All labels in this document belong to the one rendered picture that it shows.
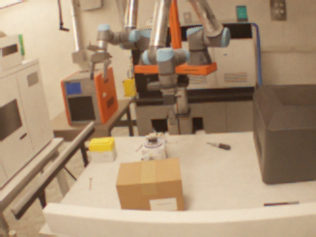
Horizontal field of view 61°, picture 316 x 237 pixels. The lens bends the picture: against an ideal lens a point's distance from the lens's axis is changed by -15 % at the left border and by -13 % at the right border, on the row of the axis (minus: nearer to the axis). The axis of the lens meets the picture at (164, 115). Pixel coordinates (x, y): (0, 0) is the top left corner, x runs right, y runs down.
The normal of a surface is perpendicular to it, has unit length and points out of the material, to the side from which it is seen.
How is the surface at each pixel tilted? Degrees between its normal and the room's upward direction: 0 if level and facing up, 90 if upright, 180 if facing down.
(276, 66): 90
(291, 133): 90
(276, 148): 90
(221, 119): 90
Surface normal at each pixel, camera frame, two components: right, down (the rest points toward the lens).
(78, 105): -0.16, 0.35
